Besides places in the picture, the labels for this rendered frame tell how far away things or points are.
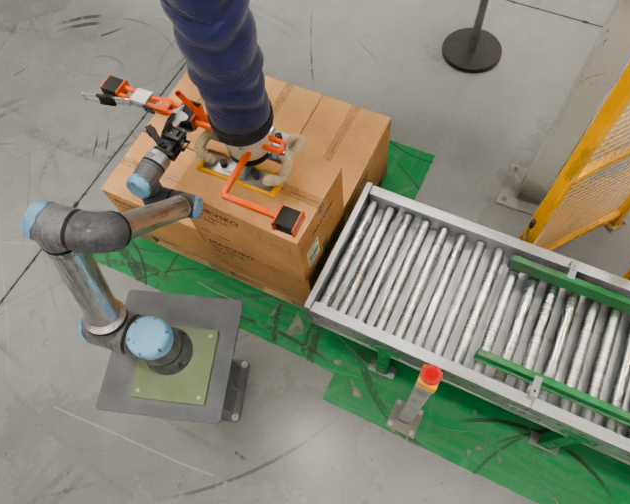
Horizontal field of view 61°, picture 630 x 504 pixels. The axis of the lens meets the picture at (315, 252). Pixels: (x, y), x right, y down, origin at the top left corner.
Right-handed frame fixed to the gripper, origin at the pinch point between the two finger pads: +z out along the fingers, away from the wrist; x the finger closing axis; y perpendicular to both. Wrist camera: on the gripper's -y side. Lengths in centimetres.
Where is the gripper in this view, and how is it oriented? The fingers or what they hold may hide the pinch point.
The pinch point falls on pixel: (183, 113)
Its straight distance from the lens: 216.5
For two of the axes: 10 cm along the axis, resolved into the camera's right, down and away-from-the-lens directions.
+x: -0.7, -4.2, -9.0
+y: 9.0, 3.6, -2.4
